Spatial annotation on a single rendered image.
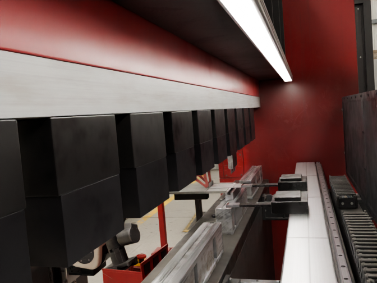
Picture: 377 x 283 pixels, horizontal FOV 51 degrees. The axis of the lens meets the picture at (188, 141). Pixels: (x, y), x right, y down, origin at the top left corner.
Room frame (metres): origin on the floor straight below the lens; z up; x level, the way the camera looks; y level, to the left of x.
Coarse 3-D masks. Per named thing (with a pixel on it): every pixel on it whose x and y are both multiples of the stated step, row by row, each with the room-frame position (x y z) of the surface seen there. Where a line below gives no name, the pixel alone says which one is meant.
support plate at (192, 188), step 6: (186, 186) 1.71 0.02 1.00; (192, 186) 1.70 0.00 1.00; (198, 186) 1.68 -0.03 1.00; (174, 192) 1.61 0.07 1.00; (180, 192) 1.60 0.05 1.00; (186, 192) 1.59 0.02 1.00; (192, 192) 1.59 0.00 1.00; (198, 192) 1.58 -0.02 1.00; (204, 192) 1.57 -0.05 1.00; (210, 192) 1.57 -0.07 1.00; (216, 192) 1.56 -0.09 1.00; (222, 192) 1.55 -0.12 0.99
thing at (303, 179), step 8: (288, 176) 1.56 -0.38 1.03; (296, 176) 1.54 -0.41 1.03; (304, 176) 1.60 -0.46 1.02; (248, 184) 1.62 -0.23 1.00; (256, 184) 1.60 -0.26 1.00; (264, 184) 1.59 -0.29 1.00; (272, 184) 1.58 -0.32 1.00; (280, 184) 1.52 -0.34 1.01; (288, 184) 1.51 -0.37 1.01; (296, 184) 1.50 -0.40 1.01; (304, 184) 1.50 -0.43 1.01
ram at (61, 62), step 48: (0, 0) 0.37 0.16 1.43; (48, 0) 0.44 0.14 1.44; (96, 0) 0.54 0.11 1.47; (0, 48) 0.36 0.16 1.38; (48, 48) 0.43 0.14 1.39; (96, 48) 0.53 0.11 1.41; (144, 48) 0.69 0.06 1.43; (192, 48) 1.00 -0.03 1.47; (0, 96) 0.35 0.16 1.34; (48, 96) 0.42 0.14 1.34; (96, 96) 0.52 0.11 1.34; (144, 96) 0.67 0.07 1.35; (192, 96) 0.96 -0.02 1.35; (240, 96) 1.69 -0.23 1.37
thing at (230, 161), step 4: (228, 156) 1.58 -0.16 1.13; (232, 156) 1.58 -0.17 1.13; (236, 156) 1.67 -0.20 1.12; (228, 160) 1.58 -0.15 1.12; (232, 160) 1.58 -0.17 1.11; (236, 160) 1.66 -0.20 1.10; (228, 164) 1.58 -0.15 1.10; (232, 164) 1.58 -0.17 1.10; (236, 164) 1.66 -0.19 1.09; (228, 168) 1.58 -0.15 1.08; (232, 168) 1.58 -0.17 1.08; (232, 172) 1.61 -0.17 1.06
